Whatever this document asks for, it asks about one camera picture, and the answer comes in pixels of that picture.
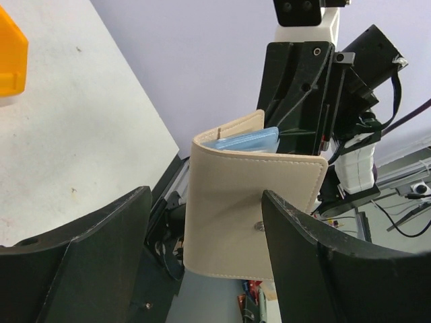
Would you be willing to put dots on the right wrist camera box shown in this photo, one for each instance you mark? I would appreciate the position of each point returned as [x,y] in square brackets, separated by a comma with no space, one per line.
[304,13]

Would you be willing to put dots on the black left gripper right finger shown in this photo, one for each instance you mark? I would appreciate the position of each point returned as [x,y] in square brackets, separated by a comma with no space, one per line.
[324,275]

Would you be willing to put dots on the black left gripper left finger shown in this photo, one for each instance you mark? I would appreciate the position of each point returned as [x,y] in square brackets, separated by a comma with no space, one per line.
[83,271]

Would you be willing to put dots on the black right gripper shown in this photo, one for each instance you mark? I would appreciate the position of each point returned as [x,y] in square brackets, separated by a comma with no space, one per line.
[294,88]

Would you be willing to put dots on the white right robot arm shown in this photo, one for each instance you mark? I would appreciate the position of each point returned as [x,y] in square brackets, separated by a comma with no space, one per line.
[350,181]

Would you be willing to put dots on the beige leather card holder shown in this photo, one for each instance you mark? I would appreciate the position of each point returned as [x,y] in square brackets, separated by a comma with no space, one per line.
[224,201]

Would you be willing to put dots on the yellow plastic bin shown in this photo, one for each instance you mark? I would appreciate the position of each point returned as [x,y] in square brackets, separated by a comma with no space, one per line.
[13,57]

